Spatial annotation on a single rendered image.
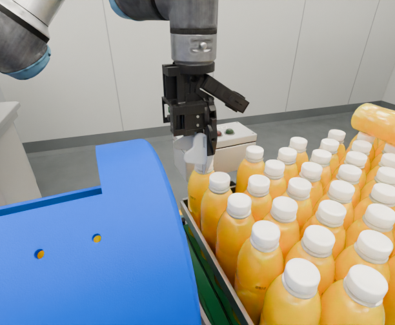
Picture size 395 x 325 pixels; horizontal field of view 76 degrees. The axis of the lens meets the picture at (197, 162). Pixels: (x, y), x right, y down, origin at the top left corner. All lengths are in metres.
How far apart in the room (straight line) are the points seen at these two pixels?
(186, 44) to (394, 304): 0.49
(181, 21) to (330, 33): 3.75
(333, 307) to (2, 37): 0.76
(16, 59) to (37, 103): 2.47
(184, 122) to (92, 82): 2.66
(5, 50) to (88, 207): 0.54
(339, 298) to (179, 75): 0.38
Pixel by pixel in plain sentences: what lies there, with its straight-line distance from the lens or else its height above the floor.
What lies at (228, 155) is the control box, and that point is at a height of 1.05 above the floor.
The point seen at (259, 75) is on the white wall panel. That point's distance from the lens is 3.57.
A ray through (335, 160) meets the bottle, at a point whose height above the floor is 1.06.
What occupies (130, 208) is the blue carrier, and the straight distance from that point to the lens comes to 0.24.
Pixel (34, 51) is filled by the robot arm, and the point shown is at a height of 1.29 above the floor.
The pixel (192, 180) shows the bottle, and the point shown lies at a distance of 0.54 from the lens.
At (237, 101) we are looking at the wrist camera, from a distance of 0.49.
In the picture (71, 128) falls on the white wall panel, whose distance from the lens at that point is 3.24.
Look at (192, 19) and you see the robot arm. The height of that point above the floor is 1.36.
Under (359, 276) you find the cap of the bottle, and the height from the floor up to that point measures 1.10.
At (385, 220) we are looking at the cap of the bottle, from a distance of 0.48.
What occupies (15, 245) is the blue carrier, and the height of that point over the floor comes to 1.21.
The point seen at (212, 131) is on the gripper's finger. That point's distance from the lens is 0.45.
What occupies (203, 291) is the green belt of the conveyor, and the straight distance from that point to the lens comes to 0.56.
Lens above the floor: 1.36
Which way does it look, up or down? 30 degrees down
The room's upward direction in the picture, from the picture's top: straight up
